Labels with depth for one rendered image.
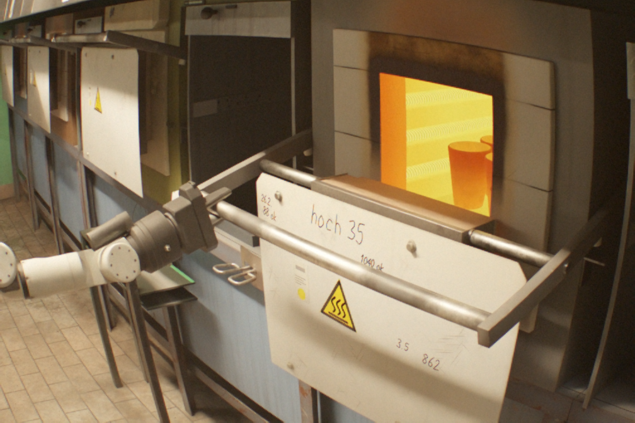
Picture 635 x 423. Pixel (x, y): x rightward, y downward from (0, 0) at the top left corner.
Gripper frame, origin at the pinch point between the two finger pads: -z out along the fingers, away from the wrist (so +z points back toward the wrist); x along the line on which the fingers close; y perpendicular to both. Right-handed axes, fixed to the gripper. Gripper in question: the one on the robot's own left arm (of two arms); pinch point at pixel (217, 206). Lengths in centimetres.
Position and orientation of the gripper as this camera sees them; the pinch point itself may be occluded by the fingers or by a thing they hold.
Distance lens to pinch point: 128.2
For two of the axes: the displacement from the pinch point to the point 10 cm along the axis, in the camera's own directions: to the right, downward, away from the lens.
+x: -2.2, -8.9, -4.1
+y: -6.2, -2.0, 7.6
